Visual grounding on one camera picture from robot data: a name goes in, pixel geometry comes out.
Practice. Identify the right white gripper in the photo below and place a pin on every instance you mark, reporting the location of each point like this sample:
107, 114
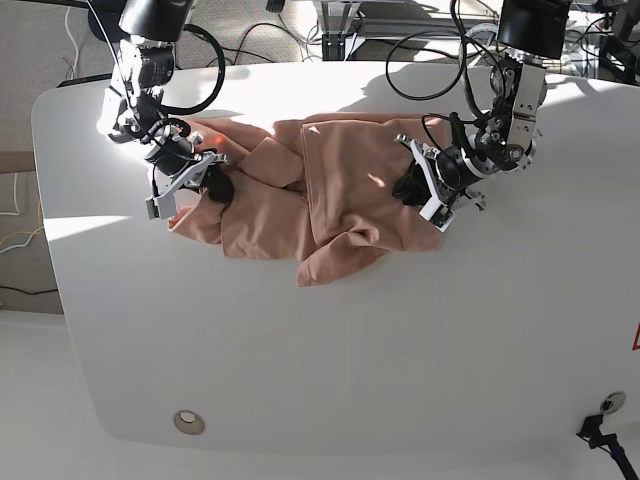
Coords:
176, 165

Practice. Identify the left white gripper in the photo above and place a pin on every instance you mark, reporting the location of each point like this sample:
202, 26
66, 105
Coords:
434, 185

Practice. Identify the salmon pink T-shirt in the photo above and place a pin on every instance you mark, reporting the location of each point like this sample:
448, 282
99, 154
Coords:
317, 190

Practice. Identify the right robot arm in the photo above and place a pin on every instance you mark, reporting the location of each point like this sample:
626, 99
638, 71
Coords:
133, 109

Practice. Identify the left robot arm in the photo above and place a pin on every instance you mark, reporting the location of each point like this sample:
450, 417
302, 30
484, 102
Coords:
501, 139

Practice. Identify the black round base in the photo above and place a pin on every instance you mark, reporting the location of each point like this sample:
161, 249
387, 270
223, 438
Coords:
109, 13

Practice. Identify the metal table grommet left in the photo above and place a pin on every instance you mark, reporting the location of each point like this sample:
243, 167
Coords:
189, 422

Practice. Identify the metal table grommet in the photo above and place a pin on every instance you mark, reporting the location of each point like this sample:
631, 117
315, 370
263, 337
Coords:
613, 402
189, 422

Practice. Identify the red warning sticker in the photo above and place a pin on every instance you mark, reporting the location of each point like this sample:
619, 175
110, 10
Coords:
636, 341

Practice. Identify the metal table grommet right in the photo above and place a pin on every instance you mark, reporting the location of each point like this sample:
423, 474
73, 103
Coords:
613, 402

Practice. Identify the black table clamp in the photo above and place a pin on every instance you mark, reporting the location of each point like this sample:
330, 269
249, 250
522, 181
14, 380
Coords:
590, 432

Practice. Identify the aluminium frame stand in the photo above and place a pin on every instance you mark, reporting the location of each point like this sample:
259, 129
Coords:
345, 25

